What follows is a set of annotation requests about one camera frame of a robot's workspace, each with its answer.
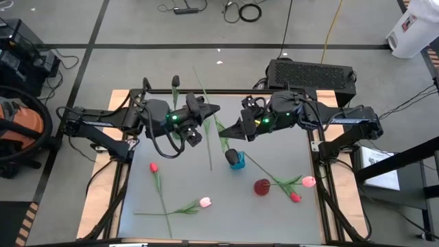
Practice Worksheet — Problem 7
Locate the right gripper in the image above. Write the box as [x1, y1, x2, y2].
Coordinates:
[219, 95, 275, 142]

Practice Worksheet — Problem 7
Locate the black power strip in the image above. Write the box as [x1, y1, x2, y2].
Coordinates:
[173, 7, 200, 16]

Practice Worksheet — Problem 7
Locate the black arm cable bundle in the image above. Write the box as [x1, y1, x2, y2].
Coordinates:
[80, 161, 133, 241]
[314, 171, 373, 243]

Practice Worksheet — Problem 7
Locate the black equipment stack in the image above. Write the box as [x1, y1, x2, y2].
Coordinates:
[0, 19, 62, 97]

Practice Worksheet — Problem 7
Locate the black mesh computer case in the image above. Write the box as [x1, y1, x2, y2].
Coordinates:
[266, 57, 357, 107]

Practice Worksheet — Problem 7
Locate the pink artificial tulip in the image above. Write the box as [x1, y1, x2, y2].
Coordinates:
[133, 197, 213, 216]
[264, 175, 317, 189]

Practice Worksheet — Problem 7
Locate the black metal table frame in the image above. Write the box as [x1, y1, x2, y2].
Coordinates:
[77, 77, 373, 247]

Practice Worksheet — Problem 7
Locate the long black cable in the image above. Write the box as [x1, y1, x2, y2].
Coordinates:
[277, 0, 294, 59]

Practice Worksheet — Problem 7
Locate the white paper sheet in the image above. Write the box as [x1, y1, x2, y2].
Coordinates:
[359, 145, 401, 191]

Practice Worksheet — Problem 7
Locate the black artificial tulip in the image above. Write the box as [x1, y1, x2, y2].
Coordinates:
[170, 74, 182, 110]
[193, 66, 241, 165]

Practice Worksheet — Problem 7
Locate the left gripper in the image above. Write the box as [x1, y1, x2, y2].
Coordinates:
[177, 92, 221, 148]

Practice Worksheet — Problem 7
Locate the yellow cable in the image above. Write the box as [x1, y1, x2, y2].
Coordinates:
[320, 0, 344, 65]

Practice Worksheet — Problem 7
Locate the coiled black cable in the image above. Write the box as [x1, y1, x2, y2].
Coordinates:
[238, 3, 263, 23]

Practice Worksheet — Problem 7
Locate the blue glass vase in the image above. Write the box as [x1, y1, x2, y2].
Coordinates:
[228, 151, 246, 171]

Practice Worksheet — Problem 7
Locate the orange and black vacuum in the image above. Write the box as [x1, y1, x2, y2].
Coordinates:
[0, 84, 55, 179]

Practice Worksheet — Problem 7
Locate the black side desk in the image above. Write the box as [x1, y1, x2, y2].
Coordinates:
[354, 135, 439, 241]

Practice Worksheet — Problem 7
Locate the red artificial tulip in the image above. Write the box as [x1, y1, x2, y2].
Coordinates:
[244, 152, 302, 203]
[149, 162, 173, 239]
[202, 118, 213, 172]

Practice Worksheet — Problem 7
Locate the white plastic bin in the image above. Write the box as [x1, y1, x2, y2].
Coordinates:
[385, 0, 439, 59]

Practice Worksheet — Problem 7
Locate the red glass vase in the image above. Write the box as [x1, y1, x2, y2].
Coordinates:
[253, 178, 272, 197]

